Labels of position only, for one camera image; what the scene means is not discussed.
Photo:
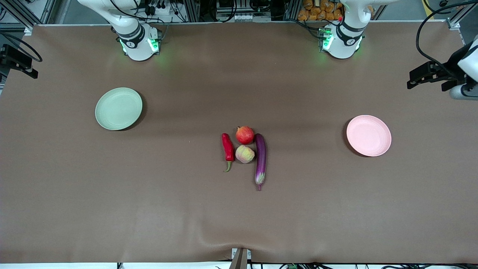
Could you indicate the pink round plate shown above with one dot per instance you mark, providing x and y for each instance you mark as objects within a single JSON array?
[{"x": 368, "y": 136}]

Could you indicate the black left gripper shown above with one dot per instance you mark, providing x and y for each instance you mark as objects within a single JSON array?
[{"x": 447, "y": 73}]

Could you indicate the brown table mat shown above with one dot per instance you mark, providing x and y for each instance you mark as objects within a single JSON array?
[{"x": 149, "y": 194}]

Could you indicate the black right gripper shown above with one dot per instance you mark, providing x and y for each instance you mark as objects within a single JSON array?
[{"x": 8, "y": 56}]

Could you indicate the red chili pepper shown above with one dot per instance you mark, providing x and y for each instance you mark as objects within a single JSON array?
[{"x": 227, "y": 147}]

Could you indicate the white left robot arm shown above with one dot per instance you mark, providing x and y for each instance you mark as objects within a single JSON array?
[{"x": 341, "y": 45}]

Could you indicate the green round plate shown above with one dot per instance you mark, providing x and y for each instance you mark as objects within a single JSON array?
[{"x": 117, "y": 110}]

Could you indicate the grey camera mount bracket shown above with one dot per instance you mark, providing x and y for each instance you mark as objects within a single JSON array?
[{"x": 241, "y": 258}]

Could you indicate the red pomegranate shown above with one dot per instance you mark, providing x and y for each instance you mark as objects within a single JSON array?
[{"x": 245, "y": 135}]

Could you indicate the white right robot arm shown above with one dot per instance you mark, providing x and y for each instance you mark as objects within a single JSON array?
[{"x": 138, "y": 48}]

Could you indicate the purple eggplant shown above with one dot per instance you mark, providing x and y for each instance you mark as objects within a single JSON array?
[{"x": 260, "y": 157}]

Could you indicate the white power strip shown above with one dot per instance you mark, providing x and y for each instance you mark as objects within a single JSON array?
[{"x": 238, "y": 17}]

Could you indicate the bag of orange snacks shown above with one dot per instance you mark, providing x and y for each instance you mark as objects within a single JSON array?
[{"x": 321, "y": 10}]

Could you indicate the yellow pink peach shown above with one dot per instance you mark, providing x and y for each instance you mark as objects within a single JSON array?
[{"x": 244, "y": 154}]

